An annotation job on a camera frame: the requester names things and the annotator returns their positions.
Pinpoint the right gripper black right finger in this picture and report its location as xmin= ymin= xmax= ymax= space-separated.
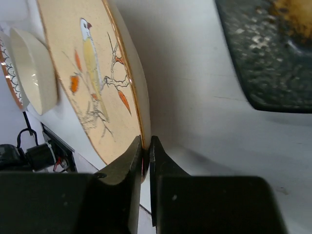
xmin=149 ymin=136 xmax=287 ymax=234

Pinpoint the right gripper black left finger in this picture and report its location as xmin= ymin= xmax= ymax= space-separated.
xmin=0 ymin=136 xmax=142 ymax=234

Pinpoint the beige bird pattern plate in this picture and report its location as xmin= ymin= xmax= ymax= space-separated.
xmin=36 ymin=0 xmax=153 ymax=184

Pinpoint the flower pattern round bowl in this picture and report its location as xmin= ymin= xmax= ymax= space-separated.
xmin=0 ymin=32 xmax=29 ymax=111

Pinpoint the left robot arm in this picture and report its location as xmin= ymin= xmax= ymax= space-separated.
xmin=0 ymin=128 xmax=58 ymax=172

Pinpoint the cream square panda dish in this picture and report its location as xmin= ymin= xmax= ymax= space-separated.
xmin=10 ymin=28 xmax=58 ymax=116

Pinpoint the black square amber plate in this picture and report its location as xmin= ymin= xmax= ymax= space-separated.
xmin=215 ymin=0 xmax=312 ymax=114

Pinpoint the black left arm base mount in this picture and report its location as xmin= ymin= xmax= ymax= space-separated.
xmin=41 ymin=124 xmax=77 ymax=173

